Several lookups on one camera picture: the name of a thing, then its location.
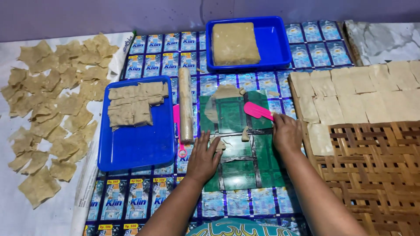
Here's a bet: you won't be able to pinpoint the pink ring-handled cutter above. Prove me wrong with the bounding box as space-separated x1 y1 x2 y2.
173 104 188 158

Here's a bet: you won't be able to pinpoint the small torn dough piece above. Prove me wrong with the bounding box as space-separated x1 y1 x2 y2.
210 136 226 152

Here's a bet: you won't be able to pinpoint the plastic-wrapped rolling pin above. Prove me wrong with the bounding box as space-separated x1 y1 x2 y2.
178 67 195 144

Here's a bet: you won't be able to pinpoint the woven bamboo tray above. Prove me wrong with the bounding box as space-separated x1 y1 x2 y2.
288 70 420 236

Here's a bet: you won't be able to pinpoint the white sack cloth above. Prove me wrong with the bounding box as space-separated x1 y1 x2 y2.
0 31 136 236

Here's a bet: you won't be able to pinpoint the grey marbled sheet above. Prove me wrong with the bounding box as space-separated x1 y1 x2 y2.
343 20 420 67

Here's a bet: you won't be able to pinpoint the large beige dough block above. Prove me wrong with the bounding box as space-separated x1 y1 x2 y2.
211 22 262 67

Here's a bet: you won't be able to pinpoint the thin torn dough sheet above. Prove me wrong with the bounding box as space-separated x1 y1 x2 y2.
204 85 247 124

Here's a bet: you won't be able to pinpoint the person's right hand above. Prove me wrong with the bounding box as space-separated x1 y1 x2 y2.
272 113 303 155

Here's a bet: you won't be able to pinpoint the green plastic work sheet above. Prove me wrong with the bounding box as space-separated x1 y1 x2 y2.
198 90 286 193

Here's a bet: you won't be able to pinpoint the spread of drying cracker pieces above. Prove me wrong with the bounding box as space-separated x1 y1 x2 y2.
0 33 120 210

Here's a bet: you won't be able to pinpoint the rows of square dough sheets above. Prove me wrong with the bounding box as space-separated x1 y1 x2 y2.
289 60 420 157

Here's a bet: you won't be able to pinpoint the blue sachet-print mat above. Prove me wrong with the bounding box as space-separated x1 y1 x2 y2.
84 20 355 236

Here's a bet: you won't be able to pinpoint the person's teal patterned garment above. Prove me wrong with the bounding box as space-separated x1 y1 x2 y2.
185 218 299 236

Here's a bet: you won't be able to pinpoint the stack of flat dough sheets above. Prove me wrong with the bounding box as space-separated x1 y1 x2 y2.
107 81 169 132

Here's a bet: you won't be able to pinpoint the blue tray with dough block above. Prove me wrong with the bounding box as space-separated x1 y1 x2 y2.
205 16 293 73

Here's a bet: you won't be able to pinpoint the pink plastic scraper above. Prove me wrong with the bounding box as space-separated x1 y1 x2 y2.
243 101 275 121

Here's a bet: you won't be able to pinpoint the blue tray with dough sheets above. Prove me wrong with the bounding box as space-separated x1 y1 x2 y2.
97 75 176 172

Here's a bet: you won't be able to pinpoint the person's left hand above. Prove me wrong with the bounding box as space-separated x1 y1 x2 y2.
185 130 224 186

